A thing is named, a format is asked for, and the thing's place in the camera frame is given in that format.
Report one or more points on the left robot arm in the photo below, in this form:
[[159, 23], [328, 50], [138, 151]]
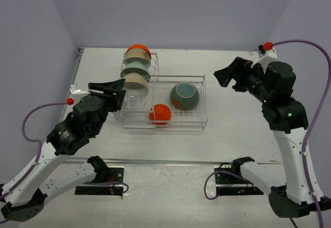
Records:
[[26, 194]]

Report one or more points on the large teal ceramic bowl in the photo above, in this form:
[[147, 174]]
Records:
[[184, 96]]

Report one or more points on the mint green bowl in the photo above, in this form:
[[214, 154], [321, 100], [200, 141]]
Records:
[[136, 67]]

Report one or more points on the large orange bowl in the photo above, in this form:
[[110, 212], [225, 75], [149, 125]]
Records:
[[140, 46]]

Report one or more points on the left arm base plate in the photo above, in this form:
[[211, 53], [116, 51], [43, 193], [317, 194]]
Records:
[[109, 184]]

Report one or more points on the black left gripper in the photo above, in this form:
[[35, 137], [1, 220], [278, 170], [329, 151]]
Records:
[[116, 101]]

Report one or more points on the floral beige bowl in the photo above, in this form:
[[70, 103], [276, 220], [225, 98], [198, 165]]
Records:
[[139, 55]]

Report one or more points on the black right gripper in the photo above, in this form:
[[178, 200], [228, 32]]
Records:
[[241, 68]]

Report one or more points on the white wire dish rack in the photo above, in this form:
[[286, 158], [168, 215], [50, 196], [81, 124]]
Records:
[[136, 111]]

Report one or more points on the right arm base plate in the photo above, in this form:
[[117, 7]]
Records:
[[228, 185]]

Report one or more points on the plain beige bowl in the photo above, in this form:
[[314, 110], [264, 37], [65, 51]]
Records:
[[135, 85]]

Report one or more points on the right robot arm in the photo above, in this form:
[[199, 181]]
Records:
[[300, 194]]

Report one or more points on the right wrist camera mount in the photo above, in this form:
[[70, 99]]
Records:
[[268, 53]]

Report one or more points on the small orange bowl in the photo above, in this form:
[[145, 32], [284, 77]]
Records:
[[160, 114]]

